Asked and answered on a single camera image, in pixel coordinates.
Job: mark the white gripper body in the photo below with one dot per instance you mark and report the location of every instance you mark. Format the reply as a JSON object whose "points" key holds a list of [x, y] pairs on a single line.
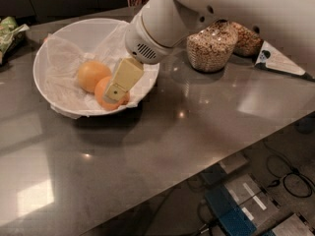
{"points": [[142, 45]]}

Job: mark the allergen info sign card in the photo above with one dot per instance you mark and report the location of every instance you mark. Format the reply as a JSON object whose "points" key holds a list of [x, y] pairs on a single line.
{"points": [[270, 59]]}

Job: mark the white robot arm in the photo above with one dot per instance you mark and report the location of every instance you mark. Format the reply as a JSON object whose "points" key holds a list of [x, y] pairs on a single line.
{"points": [[289, 25]]}

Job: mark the orange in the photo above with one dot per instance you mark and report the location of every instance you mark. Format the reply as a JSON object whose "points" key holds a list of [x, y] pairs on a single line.
{"points": [[90, 73], [98, 93]]}

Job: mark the right glass cereal jar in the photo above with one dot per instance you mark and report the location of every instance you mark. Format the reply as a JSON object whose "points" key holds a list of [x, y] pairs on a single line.
{"points": [[249, 43]]}

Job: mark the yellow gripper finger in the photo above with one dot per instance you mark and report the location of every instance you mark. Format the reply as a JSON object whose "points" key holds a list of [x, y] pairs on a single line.
{"points": [[126, 74]]}

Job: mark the white bowl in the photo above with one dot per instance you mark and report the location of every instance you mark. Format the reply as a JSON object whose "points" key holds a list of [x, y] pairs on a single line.
{"points": [[82, 36]]}

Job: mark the blue and grey floor box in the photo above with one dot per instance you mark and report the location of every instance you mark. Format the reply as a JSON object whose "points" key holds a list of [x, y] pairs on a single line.
{"points": [[240, 205]]}

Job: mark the glass cereal jar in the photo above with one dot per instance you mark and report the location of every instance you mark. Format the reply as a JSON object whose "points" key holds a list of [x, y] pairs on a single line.
{"points": [[209, 50], [249, 43]]}

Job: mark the white paper napkin liner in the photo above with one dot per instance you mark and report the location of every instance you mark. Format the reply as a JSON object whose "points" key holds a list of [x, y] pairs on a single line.
{"points": [[65, 69]]}

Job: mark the middle glass cereal jar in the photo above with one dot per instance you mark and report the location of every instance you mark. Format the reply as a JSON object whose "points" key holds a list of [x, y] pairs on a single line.
{"points": [[209, 50]]}

